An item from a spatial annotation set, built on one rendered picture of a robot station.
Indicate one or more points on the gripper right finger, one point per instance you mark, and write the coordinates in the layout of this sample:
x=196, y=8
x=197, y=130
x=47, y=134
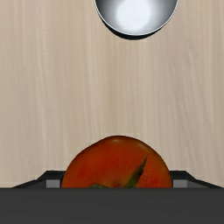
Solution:
x=182, y=179

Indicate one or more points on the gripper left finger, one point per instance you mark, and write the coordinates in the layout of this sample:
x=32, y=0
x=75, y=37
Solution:
x=49, y=179

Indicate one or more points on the red tomato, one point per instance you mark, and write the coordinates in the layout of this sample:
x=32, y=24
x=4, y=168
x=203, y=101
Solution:
x=116, y=163

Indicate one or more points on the silver metal bowl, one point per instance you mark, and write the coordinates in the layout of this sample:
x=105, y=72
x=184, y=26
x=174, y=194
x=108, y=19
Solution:
x=135, y=16

